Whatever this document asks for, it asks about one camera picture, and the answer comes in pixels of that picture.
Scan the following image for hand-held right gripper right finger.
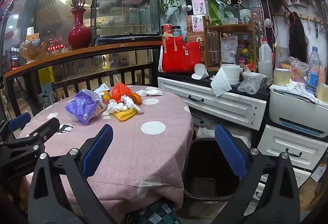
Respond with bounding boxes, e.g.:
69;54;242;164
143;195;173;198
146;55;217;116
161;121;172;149
211;124;301;224

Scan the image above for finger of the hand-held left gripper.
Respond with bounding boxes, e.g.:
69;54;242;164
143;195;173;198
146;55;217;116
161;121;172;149
0;117;61;161
0;112;32;142

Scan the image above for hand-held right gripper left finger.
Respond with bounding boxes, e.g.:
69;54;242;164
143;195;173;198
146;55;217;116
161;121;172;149
28;124;116;224

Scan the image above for black trash bin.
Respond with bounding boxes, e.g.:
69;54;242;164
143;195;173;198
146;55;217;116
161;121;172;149
183;137;253;201

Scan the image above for purple plastic bag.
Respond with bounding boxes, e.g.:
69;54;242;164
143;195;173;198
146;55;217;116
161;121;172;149
65;89;103;126

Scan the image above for yellow foam fruit net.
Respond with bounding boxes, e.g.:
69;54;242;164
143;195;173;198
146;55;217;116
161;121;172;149
113;109;139;122

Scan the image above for white tissues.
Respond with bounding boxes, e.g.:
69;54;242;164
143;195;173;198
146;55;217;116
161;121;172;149
106;96;144;114

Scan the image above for orange drink bottle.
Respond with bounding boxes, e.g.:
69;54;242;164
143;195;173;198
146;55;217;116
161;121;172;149
93;83;113;117

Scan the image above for orange foam fruit net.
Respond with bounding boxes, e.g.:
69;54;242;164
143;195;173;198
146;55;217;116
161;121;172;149
111;83;131;104

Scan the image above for orange peel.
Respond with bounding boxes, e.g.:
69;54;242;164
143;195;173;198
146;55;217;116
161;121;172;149
128;93;142;104

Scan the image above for white tissue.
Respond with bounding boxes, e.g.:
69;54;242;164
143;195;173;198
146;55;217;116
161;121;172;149
136;87;163;96

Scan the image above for round table pink polka-dot cloth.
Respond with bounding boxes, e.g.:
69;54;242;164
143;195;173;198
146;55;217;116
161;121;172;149
19;86;194;217

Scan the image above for white plastic bag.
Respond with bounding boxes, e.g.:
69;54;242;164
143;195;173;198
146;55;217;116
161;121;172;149
196;127;216;138

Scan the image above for white paper towel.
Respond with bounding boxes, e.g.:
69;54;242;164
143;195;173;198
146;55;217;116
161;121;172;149
210;69;232;97

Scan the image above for glass candy jar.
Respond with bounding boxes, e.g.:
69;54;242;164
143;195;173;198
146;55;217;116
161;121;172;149
20;39;49;63

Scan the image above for clear plastic bag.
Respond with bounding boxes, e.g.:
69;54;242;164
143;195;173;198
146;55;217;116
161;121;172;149
237;70;268;95

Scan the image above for white printer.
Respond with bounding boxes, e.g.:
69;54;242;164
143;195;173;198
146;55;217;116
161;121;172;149
269;86;328;138

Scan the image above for white round tub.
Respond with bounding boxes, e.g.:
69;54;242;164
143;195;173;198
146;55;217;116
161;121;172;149
221;64;241;85

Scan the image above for green checkered cloth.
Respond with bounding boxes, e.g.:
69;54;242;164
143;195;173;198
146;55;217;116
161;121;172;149
128;200;182;224

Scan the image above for wooden top black railing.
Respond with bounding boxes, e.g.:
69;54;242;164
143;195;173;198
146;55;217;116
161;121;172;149
4;41;163;122

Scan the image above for white plastic scoop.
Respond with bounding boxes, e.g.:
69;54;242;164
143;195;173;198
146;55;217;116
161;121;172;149
192;63;209;79

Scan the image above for pile of papers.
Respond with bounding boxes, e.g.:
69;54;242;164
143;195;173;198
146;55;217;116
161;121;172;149
270;80;328;108

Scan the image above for cream lidded container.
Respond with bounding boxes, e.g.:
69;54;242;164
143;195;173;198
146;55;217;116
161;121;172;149
273;68;291;87

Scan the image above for red ceramic vase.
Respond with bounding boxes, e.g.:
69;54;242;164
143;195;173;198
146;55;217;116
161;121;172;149
67;8;92;50

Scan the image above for white plastic jug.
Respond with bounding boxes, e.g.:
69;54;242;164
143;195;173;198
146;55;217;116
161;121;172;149
258;38;272;81

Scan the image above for white labelled food packet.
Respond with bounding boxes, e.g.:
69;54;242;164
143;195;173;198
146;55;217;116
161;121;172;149
220;35;239;65

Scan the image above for pink orange snack bag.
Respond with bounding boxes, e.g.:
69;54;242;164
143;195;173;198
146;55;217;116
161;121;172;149
279;57;308;83

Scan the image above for red tote bag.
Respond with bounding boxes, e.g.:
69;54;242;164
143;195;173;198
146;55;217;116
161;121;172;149
158;35;202;74

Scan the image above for cream tape roll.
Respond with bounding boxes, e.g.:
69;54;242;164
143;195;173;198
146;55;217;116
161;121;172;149
316;82;328;101

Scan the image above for blue label water bottle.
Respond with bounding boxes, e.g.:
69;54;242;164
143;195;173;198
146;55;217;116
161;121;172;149
305;46;321;94

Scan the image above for brown cardboard boxes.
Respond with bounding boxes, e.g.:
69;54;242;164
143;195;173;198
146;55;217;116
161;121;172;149
186;15;209;64

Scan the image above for wooden shelf rack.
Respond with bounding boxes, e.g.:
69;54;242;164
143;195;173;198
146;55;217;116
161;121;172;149
204;23;264;71

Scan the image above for long black hairpiece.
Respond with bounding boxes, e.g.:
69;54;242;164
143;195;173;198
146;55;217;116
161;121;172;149
288;12;308;63

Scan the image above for glass display case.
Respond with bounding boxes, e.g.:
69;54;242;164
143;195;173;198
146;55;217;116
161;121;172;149
90;0;161;46

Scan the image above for clear glass cup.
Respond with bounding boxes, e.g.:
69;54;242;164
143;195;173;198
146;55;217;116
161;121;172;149
239;9;251;24

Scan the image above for red lid jar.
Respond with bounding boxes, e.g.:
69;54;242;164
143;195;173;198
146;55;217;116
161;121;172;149
161;23;180;36

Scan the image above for white pink picture box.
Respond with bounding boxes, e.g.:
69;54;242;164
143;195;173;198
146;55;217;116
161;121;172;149
192;0;208;15

